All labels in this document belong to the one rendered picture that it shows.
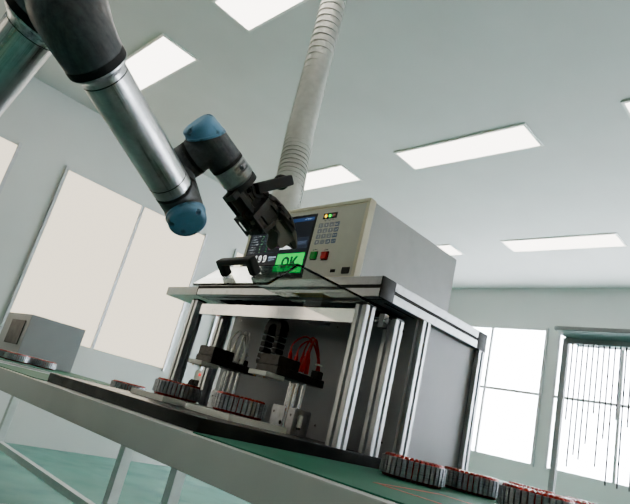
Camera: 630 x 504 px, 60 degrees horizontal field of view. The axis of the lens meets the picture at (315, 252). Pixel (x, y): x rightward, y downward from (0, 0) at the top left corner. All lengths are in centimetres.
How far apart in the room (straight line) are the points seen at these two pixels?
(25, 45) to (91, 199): 515
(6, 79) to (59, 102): 518
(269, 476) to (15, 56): 75
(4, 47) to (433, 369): 103
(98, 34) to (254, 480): 64
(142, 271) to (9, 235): 136
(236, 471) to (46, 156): 549
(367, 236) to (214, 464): 68
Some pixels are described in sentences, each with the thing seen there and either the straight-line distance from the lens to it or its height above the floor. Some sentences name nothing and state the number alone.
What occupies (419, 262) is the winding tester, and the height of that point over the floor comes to 125.
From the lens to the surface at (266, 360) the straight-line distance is 121.
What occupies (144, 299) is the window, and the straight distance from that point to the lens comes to 633.
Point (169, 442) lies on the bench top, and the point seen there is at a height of 73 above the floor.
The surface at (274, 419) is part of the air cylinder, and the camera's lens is 126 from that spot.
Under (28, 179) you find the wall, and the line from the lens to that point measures 598.
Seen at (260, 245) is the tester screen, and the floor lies 122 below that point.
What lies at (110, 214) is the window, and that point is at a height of 236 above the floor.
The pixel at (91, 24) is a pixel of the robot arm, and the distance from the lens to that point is 90.
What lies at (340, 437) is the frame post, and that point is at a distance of 109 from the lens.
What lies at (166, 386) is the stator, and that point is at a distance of 132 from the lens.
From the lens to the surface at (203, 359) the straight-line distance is 140.
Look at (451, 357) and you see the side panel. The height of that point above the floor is 102.
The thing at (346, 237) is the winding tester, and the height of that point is 122.
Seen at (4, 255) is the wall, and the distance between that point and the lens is 585.
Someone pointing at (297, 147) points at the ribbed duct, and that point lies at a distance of 302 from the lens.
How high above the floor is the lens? 80
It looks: 17 degrees up
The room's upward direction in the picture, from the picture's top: 14 degrees clockwise
